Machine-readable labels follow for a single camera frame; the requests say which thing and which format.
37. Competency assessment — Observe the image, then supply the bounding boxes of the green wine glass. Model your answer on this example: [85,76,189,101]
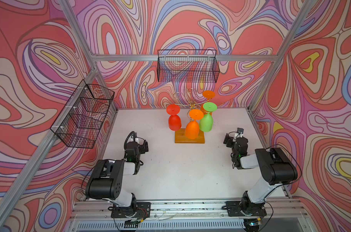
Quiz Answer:
[199,102,218,132]

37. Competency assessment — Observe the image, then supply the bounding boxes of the orange wine glass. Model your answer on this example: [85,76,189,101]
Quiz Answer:
[200,90,216,115]
[185,109,204,140]

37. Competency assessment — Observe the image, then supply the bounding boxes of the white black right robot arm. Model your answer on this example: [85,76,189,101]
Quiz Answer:
[223,132,298,214]

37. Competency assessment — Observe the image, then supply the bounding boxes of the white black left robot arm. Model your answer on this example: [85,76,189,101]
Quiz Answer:
[85,131,148,208]

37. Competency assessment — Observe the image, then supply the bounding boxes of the orange front wine glass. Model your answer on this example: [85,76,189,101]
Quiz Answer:
[185,109,204,140]

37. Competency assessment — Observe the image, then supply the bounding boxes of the red wine glass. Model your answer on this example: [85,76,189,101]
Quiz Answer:
[166,104,182,131]

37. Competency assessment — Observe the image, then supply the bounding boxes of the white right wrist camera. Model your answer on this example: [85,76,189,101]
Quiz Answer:
[236,128,244,135]

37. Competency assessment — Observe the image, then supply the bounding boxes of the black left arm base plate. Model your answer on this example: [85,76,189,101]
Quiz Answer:
[108,202,151,219]

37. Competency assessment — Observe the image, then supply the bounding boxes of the black wire basket left wall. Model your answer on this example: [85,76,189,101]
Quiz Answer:
[50,80,115,149]

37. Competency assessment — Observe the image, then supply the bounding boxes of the black wire basket wall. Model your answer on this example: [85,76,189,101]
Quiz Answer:
[157,48,220,83]
[50,80,115,149]

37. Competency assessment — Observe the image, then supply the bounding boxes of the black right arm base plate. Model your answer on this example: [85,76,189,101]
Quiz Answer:
[222,201,267,218]

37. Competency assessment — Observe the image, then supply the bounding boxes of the black wire basket back wall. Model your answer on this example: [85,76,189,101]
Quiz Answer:
[157,48,220,83]

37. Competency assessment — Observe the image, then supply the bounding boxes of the aluminium front rail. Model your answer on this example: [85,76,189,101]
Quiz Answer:
[66,198,315,232]

